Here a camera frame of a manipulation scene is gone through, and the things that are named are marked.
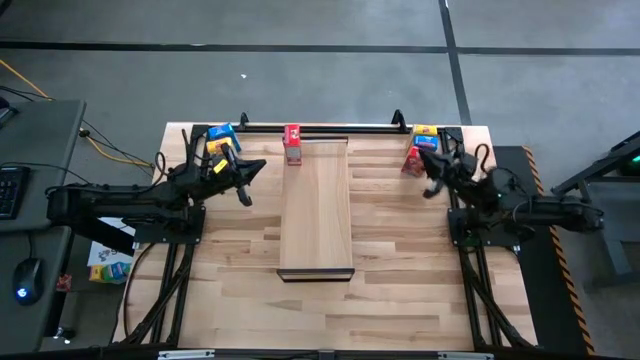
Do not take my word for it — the grey desk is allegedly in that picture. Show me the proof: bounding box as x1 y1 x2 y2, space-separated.
0 98 87 354

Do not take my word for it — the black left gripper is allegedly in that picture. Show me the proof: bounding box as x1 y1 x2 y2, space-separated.
197 143 268 208

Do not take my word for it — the yellow cable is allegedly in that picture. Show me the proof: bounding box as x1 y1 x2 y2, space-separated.
0 58 155 169

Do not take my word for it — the thin black keyboard cable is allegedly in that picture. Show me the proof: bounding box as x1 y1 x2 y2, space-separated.
0 162 91 186

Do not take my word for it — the grey metal workstation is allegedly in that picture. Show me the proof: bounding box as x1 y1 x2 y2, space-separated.
549 130 640 291

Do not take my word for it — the black keyboard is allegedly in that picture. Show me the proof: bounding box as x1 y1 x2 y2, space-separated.
0 166 30 221

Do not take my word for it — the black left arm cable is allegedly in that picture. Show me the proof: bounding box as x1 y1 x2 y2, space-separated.
152 128 196 176

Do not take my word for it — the silver metal bracket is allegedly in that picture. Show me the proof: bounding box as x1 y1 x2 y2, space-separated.
437 351 494 360
158 349 216 360

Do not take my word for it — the wooden shelf black metal frame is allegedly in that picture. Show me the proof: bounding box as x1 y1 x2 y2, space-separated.
276 136 357 285

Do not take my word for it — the red Froot Loops cereal box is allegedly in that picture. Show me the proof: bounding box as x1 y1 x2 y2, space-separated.
400 146 426 178
282 123 303 167

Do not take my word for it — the black desk device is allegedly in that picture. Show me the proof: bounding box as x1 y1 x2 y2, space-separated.
0 97 20 129

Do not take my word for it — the black computer mouse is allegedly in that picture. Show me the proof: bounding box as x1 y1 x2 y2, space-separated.
12 257 45 307

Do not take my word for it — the white printed paper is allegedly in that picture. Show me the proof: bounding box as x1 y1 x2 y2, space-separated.
87 215 137 269

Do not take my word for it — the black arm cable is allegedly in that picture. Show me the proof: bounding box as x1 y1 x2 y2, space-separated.
473 143 496 176
152 128 196 176

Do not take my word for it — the blue Rice Krispies cereal box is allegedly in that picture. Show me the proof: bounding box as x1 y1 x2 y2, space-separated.
412 134 440 153
206 122 243 153

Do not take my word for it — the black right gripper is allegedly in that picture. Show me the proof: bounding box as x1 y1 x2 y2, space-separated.
418 148 482 201

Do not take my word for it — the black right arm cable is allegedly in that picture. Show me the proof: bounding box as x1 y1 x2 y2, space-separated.
473 143 496 176

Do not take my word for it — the thin black cable loop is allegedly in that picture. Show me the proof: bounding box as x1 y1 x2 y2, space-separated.
122 242 157 344

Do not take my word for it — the black hazard-striped floor mat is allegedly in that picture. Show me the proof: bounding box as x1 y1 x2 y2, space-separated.
492 144 596 356

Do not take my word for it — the black cable with plug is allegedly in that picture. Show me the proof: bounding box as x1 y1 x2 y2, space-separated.
78 118 159 194

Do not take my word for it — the colourful small box pack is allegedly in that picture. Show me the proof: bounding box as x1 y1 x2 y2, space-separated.
88 262 134 285

